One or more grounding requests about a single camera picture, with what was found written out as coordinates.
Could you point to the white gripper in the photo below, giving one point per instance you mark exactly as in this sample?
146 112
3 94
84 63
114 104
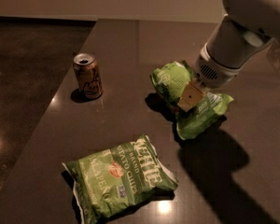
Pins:
212 74

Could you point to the green rice chip bag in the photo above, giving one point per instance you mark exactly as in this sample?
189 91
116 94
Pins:
194 110

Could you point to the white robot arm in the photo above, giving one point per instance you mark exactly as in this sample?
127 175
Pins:
248 27

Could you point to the green jalapeno Kettle chip bag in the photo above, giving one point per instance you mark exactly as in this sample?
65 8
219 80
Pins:
110 181

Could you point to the gold soda can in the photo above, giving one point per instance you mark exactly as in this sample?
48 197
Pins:
88 76

